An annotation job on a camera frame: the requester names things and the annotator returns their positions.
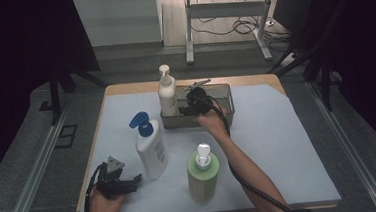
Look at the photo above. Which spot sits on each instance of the metal floor rail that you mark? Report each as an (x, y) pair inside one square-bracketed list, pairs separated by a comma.
[(34, 183), (349, 148)]

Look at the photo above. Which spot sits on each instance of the person's left hand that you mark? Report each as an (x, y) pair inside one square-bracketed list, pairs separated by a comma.
[(104, 208)]

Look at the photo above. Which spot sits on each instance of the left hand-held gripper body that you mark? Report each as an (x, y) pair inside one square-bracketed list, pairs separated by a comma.
[(109, 185)]

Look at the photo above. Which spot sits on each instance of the dark curtain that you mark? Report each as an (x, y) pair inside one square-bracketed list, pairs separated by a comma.
[(358, 40), (12, 64)]

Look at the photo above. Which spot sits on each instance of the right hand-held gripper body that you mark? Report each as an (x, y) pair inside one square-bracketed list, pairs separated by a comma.
[(199, 102)]

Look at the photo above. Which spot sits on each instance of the cream pump bottle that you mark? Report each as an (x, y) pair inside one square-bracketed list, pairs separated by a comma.
[(168, 97)]

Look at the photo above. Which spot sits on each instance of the white power strip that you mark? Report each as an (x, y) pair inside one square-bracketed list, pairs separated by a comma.
[(269, 22)]

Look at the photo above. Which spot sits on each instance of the white table mat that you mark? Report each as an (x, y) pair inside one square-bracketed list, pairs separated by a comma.
[(278, 129)]

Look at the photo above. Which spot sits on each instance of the white cabinet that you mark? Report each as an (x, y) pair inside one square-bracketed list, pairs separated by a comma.
[(120, 20)]

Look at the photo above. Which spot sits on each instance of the person's right hand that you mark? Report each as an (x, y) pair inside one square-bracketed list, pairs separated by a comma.
[(214, 124)]

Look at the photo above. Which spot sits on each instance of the white bottle with blue pump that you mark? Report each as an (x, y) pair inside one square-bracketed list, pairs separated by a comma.
[(152, 152)]

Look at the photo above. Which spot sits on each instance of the white desk frame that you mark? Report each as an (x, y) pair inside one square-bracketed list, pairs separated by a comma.
[(226, 9)]

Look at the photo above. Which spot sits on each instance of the black metal stand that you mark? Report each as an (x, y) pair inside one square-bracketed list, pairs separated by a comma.
[(54, 98), (325, 86)]

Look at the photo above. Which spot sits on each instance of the green bottle with white pump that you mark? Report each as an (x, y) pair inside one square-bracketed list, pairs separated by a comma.
[(202, 178)]

